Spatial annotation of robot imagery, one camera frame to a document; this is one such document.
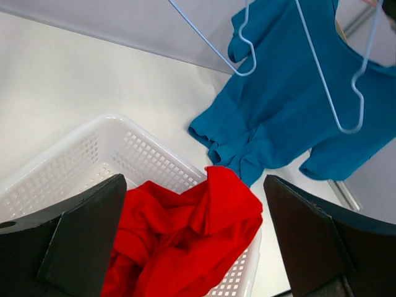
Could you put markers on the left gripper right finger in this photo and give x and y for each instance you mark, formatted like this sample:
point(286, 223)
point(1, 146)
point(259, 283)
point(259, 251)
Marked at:
point(328, 250)

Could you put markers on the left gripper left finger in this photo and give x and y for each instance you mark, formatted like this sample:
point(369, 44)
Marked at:
point(64, 249)

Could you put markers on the red t shirt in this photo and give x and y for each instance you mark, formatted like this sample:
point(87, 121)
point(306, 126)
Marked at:
point(170, 244)

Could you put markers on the blue t shirt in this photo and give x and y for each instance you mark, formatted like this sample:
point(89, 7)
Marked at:
point(299, 99)

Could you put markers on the white plastic basket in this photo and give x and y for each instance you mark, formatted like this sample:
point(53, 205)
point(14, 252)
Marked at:
point(95, 152)

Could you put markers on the empty blue wire hanger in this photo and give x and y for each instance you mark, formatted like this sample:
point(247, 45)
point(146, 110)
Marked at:
point(240, 47)

